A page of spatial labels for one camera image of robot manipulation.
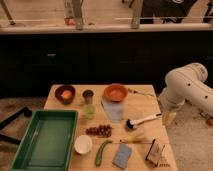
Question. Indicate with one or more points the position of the green cucumber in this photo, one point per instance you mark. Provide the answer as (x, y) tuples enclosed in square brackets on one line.
[(99, 154)]

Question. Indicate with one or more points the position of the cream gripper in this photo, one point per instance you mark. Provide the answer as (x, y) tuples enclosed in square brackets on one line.
[(168, 117)]

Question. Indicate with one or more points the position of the orange red bowl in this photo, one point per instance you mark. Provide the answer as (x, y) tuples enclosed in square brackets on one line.
[(115, 92)]

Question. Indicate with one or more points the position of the orange food in bowl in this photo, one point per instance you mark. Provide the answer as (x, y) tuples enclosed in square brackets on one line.
[(66, 94)]

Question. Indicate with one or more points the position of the red white object on ledge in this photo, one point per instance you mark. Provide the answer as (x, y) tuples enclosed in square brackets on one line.
[(69, 21)]

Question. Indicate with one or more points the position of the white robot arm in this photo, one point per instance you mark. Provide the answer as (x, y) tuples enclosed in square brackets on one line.
[(185, 83)]

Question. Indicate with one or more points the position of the blue grey cloth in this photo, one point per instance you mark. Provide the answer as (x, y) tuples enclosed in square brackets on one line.
[(113, 110)]

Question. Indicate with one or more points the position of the green plastic tray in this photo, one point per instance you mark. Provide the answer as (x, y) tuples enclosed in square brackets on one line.
[(48, 141)]

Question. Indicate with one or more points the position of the white small bowl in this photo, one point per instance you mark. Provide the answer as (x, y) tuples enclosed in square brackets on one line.
[(83, 144)]

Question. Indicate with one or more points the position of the green plastic cup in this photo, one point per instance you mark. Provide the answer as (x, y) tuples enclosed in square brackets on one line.
[(89, 111)]

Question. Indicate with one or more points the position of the blue sponge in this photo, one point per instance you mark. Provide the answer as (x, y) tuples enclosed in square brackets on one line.
[(122, 156)]

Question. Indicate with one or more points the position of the dark brown bowl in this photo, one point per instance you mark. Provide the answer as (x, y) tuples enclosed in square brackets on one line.
[(61, 89)]

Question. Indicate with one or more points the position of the white handled dish brush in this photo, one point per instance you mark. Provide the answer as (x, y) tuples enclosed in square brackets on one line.
[(132, 124)]

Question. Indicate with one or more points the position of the red grape bunch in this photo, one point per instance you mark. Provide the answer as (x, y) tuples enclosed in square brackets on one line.
[(100, 131)]

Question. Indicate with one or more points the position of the grey metal cup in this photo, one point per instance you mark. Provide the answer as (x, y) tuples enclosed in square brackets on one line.
[(88, 96)]

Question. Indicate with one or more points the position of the black stand legs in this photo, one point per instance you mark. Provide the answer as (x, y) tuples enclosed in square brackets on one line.
[(10, 121)]

